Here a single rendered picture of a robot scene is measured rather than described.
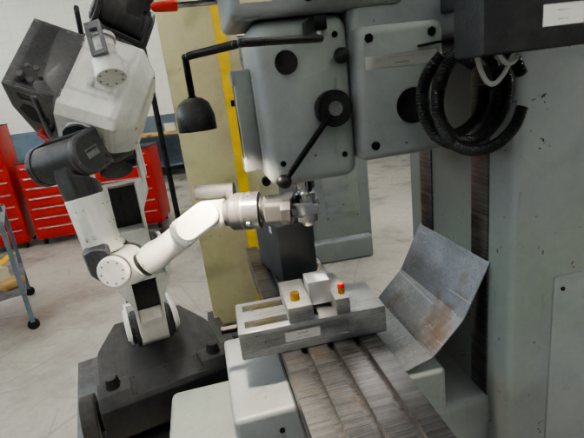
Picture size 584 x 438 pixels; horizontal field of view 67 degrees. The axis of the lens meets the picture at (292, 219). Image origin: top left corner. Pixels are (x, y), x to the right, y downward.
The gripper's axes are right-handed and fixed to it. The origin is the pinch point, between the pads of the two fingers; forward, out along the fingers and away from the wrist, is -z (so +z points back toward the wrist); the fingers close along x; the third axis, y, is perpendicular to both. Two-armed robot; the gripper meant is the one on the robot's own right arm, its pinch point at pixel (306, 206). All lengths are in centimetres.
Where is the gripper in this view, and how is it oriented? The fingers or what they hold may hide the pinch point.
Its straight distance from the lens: 102.7
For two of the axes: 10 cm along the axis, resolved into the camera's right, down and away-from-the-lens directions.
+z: -9.9, 0.7, 1.2
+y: 1.1, 9.5, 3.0
